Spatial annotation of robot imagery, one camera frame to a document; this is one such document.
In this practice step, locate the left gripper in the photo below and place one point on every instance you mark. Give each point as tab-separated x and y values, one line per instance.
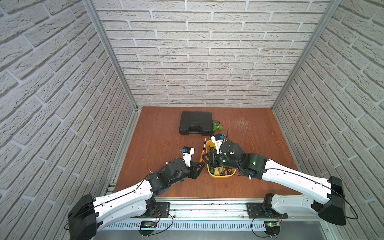
195	169

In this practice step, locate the orange black screwdriver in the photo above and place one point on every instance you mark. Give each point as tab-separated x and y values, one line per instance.
203	152

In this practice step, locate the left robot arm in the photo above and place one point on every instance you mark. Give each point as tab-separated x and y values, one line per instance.
91	214

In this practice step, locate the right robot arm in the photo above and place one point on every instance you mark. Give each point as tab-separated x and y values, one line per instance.
320	196

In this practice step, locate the yellow storage box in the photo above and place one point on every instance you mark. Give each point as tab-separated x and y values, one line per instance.
218	172

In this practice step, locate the black plastic tool case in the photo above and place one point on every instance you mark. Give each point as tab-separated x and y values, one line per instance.
198	123

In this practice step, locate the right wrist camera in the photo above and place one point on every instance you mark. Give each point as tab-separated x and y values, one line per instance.
217	139

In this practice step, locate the green hose nozzle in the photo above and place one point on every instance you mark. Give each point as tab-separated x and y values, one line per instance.
217	126

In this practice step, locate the aluminium front rail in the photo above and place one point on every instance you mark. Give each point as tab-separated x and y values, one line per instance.
223	209

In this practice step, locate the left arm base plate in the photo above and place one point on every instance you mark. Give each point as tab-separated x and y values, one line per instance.
159	210

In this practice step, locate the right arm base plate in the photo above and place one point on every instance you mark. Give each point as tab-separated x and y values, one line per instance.
262	211

